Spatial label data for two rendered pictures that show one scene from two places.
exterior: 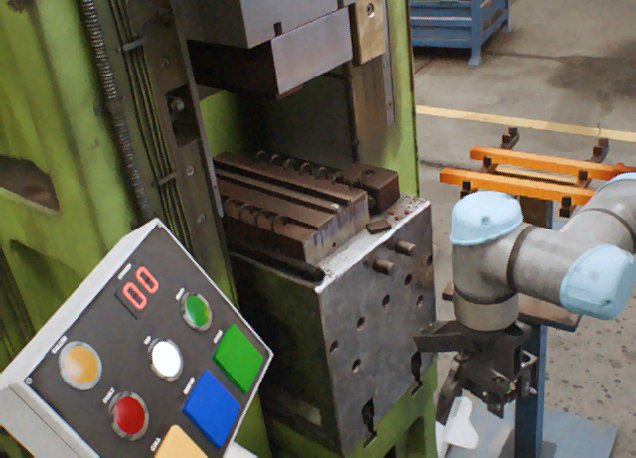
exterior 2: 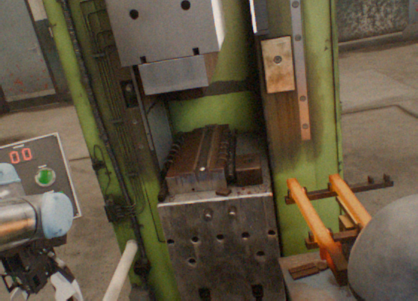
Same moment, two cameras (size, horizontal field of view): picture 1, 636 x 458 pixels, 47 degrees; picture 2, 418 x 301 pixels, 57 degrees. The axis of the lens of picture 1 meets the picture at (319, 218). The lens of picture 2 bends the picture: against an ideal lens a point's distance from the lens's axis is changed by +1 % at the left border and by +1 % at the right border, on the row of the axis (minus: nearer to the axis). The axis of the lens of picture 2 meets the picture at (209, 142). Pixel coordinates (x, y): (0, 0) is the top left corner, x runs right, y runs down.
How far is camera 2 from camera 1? 1.20 m
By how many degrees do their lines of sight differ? 50
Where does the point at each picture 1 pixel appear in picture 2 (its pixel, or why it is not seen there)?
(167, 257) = (48, 149)
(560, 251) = not seen: outside the picture
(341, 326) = (176, 233)
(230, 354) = not seen: hidden behind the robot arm
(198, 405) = not seen: hidden behind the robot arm
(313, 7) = (171, 51)
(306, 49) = (166, 74)
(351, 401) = (188, 280)
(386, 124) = (300, 138)
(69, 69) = (67, 60)
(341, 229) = (199, 182)
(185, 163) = (130, 117)
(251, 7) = (122, 45)
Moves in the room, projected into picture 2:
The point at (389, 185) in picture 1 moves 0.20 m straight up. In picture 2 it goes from (247, 172) to (239, 114)
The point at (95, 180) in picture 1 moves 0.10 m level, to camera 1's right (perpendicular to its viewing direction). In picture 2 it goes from (80, 110) to (91, 114)
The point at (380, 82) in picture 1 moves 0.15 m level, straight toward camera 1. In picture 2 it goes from (294, 109) to (260, 123)
